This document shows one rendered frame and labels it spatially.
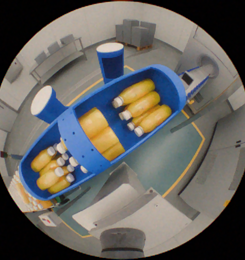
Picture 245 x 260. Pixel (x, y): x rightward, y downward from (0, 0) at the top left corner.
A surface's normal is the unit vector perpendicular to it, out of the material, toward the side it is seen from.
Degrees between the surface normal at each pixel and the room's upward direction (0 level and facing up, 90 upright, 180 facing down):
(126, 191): 0
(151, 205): 0
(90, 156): 38
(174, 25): 90
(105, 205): 0
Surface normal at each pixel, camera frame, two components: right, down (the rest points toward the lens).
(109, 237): -0.48, -0.87
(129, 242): 0.26, -0.96
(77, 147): 0.20, 0.04
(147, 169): -0.01, -0.25
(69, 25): 0.68, 0.71
